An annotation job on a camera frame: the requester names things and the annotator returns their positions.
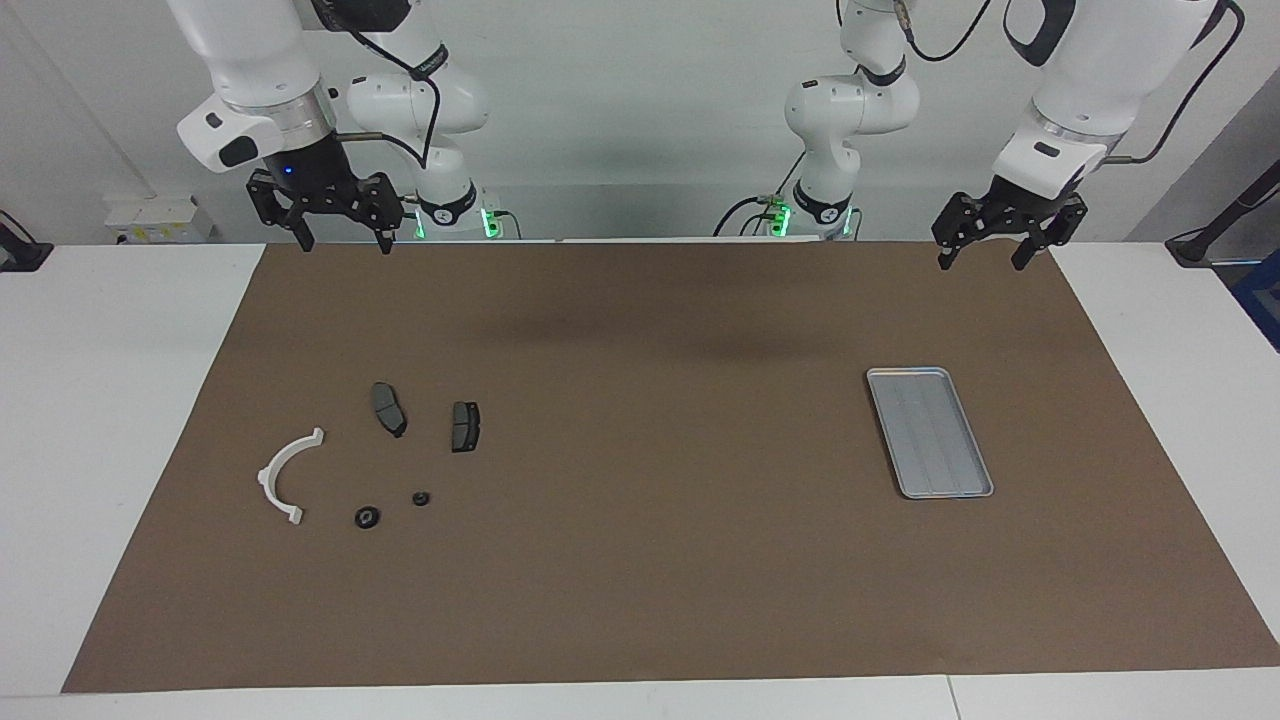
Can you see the black clamp bracket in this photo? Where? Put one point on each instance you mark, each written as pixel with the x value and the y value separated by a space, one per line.
pixel 20 255

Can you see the black camera stand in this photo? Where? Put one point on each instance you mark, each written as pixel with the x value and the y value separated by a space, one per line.
pixel 1205 248

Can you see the curved dark brake pad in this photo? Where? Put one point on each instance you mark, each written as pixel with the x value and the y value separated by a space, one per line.
pixel 388 408

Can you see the white power strip box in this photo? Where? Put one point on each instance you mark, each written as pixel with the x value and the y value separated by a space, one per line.
pixel 155 218

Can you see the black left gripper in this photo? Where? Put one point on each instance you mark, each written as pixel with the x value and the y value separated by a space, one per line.
pixel 1020 205

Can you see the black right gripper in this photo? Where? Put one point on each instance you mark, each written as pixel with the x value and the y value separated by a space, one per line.
pixel 315 180

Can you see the white semicircular plastic bracket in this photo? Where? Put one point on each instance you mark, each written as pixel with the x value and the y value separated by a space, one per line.
pixel 270 485

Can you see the brown table mat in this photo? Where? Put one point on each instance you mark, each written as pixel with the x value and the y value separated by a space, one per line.
pixel 640 550

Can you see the rectangular dark brake pad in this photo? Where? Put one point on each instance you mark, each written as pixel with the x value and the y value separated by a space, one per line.
pixel 465 427

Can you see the large black bearing gear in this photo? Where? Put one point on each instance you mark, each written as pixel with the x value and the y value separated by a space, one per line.
pixel 367 517

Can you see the silver metal tray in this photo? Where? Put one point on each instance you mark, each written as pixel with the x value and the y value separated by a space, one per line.
pixel 930 435

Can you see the blue box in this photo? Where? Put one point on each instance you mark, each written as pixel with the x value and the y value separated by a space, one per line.
pixel 1262 300

